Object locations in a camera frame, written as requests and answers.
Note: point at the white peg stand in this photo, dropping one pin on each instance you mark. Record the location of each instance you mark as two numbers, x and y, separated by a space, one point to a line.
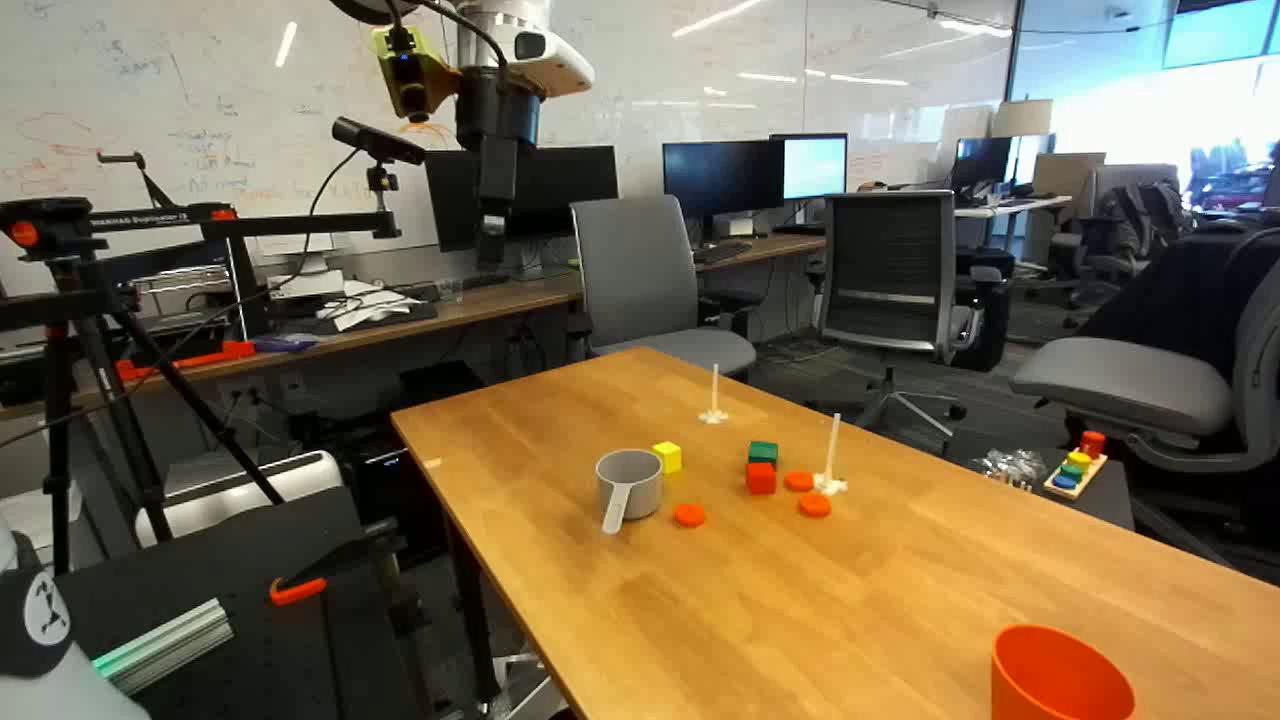
831 481
714 417

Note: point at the orange plastic cup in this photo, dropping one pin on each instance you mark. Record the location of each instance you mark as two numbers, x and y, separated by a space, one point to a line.
1062 680

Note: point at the lit computer monitor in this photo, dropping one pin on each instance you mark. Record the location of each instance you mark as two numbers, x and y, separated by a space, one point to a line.
812 165

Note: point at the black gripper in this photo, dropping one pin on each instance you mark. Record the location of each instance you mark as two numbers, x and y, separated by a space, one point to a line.
497 107

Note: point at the black mesh office chair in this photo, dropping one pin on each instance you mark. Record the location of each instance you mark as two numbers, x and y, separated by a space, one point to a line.
887 267

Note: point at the white lamp shade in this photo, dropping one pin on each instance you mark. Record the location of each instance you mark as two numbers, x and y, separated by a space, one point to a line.
1022 118

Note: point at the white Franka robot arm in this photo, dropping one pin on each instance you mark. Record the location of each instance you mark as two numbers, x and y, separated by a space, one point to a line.
553 61

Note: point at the black white rounded object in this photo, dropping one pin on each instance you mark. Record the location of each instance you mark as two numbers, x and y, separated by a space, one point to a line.
25 627

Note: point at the grey measuring cup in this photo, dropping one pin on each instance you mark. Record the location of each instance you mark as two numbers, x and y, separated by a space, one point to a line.
637 481

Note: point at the orange disc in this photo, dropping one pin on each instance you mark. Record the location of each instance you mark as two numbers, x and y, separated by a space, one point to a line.
796 481
812 506
688 514

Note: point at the dark distant monitor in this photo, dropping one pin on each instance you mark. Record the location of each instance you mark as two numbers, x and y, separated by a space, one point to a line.
982 161

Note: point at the black cart platform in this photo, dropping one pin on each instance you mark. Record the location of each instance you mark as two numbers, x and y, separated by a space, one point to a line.
307 664

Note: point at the colourful stacking toy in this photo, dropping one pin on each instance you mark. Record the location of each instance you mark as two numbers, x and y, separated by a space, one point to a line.
1072 475

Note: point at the long wooden desk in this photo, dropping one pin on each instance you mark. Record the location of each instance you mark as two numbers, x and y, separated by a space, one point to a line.
443 319

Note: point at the aluminium bar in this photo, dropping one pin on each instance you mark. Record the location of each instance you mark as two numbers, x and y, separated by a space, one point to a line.
167 646

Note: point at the black camera on stand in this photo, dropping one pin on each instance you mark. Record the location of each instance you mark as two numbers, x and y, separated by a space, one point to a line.
380 143

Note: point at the black computer monitor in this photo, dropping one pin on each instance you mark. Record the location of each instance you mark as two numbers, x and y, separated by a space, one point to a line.
721 178

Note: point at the black background office chair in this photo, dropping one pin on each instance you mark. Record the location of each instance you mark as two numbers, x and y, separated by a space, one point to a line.
1126 241

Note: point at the white box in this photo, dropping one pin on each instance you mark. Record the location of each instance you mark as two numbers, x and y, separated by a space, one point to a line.
183 290

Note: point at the grey office chair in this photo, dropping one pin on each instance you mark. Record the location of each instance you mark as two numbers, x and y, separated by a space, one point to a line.
652 274
1134 384

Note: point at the orange block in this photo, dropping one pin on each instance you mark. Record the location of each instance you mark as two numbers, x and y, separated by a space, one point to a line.
762 476

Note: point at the yellow block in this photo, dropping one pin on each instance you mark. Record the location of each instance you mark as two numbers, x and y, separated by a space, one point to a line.
670 458

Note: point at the black tripod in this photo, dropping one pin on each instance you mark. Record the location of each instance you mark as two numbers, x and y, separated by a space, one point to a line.
82 333

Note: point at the white papers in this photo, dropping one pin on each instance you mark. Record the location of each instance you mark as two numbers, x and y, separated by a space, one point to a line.
366 305

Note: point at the wide black monitor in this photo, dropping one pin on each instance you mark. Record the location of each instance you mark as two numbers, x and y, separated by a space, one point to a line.
575 193

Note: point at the clear plastic item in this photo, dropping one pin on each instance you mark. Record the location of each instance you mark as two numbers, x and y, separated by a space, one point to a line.
1013 464

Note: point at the orange flat tool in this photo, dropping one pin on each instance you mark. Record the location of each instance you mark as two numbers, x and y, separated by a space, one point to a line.
187 363

